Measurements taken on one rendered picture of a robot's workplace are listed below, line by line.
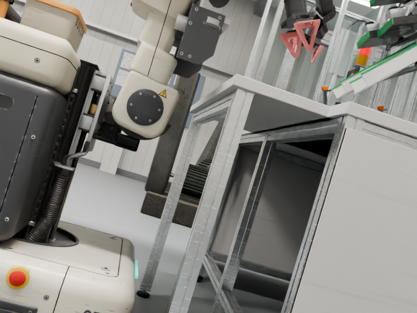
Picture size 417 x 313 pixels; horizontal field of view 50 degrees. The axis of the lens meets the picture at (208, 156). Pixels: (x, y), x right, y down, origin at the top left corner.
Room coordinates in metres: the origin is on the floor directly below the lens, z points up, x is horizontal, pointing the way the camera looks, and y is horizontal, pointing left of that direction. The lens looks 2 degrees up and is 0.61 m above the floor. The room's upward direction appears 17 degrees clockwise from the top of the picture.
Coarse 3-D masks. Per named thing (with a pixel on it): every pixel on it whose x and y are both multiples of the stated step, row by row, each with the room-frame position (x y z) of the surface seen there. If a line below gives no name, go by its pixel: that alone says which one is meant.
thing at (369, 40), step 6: (372, 30) 1.47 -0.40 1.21; (366, 36) 1.49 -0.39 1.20; (372, 36) 1.47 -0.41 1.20; (396, 36) 1.50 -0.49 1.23; (402, 36) 1.51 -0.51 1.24; (360, 42) 1.57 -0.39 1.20; (366, 42) 1.53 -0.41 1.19; (372, 42) 1.54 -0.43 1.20; (378, 42) 1.55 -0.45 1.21; (384, 42) 1.56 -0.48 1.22; (390, 42) 1.57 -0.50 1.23; (360, 48) 1.60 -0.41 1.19
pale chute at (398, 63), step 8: (408, 48) 1.32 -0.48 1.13; (416, 48) 1.32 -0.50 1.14; (400, 56) 1.32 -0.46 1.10; (408, 56) 1.32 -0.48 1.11; (416, 56) 1.32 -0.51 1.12; (384, 64) 1.32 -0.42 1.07; (392, 64) 1.32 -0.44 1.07; (400, 64) 1.32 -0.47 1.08; (408, 64) 1.32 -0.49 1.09; (368, 72) 1.32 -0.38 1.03; (376, 72) 1.32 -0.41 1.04; (384, 72) 1.32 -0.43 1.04; (392, 72) 1.32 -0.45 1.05; (360, 80) 1.45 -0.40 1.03; (368, 80) 1.32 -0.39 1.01; (376, 80) 1.32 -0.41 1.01; (352, 88) 1.45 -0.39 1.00; (360, 88) 1.45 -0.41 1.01
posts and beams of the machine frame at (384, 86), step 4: (412, 4) 2.65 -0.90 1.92; (408, 8) 2.66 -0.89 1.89; (412, 8) 2.65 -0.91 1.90; (408, 12) 2.65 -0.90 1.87; (396, 48) 2.66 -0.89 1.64; (392, 52) 2.65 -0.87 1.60; (388, 80) 2.65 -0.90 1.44; (380, 84) 2.67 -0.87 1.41; (384, 84) 2.65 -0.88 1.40; (388, 84) 2.65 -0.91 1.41; (380, 88) 2.65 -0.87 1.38; (384, 88) 2.66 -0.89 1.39; (380, 92) 2.65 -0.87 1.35; (384, 92) 2.65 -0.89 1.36; (380, 96) 2.65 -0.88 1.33; (384, 96) 2.65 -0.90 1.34; (376, 100) 2.66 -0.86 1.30; (380, 100) 2.66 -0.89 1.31; (384, 100) 2.65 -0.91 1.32; (376, 104) 2.65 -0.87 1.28; (380, 104) 2.65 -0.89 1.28; (376, 108) 2.65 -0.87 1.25
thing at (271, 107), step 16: (240, 80) 1.11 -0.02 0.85; (208, 96) 1.50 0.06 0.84; (224, 96) 1.32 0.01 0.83; (256, 96) 1.17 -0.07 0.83; (272, 96) 1.12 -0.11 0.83; (288, 96) 1.13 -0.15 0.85; (192, 112) 1.98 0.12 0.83; (256, 112) 1.43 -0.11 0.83; (272, 112) 1.34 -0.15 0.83; (288, 112) 1.26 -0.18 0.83; (304, 112) 1.19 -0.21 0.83; (320, 112) 1.15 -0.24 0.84; (256, 128) 1.83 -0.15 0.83; (272, 128) 1.68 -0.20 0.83; (288, 144) 2.06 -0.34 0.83
